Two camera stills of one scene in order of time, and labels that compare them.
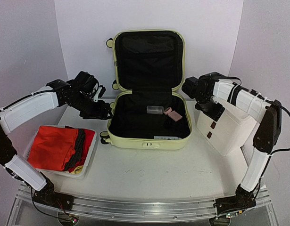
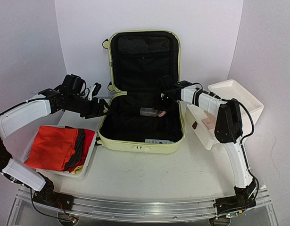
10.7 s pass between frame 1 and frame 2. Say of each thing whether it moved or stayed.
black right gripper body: moved
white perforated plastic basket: stayed
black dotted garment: stayed
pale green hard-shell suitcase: moved
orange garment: stayed
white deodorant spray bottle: moved
